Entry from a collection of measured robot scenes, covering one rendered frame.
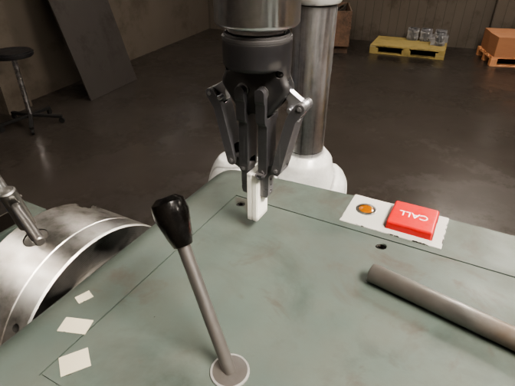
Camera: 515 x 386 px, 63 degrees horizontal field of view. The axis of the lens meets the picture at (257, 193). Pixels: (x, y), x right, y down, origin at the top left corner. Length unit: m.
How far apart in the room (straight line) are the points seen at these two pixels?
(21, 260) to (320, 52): 0.74
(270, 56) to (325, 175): 0.73
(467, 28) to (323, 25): 6.97
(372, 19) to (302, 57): 6.93
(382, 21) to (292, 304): 7.57
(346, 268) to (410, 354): 0.13
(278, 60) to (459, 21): 7.49
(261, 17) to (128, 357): 0.34
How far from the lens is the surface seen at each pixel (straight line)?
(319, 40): 1.01
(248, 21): 0.42
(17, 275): 0.63
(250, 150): 0.51
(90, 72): 5.21
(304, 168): 1.11
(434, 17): 7.89
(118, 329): 0.46
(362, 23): 7.97
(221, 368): 0.41
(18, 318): 0.61
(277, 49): 0.44
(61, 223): 0.67
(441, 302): 0.48
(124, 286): 0.51
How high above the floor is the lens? 1.59
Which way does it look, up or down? 32 degrees down
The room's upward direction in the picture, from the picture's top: straight up
